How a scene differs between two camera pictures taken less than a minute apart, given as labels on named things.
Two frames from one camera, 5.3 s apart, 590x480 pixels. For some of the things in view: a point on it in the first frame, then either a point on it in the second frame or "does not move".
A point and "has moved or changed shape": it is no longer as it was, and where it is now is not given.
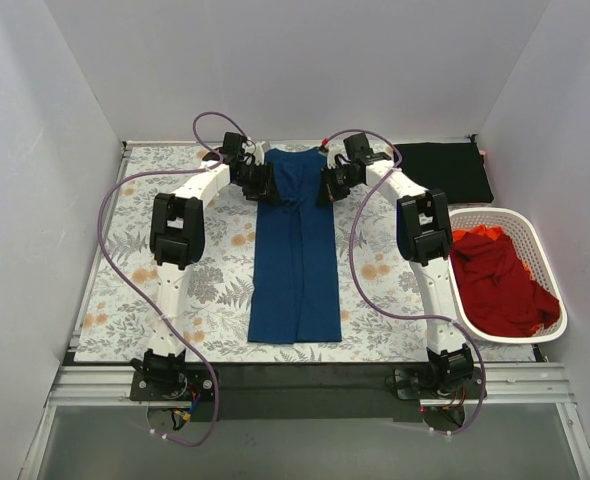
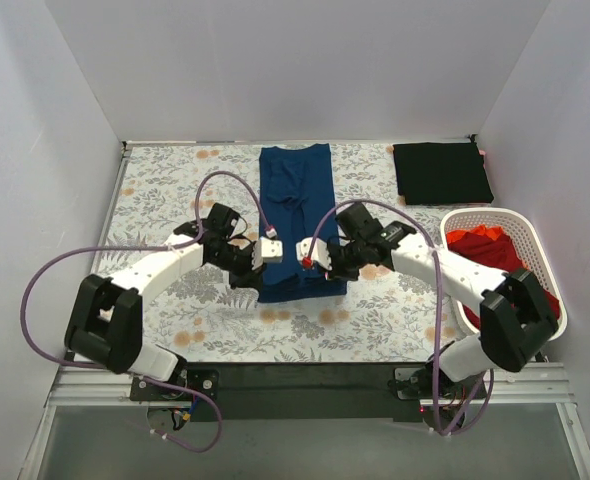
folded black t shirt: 458,168 does not move
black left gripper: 263,182 → 248,273
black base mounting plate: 292,392 does not move
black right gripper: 333,185 → 339,267
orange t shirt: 492,233 does not move
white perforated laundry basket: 528,241 does not move
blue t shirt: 294,294 has moved or changed shape
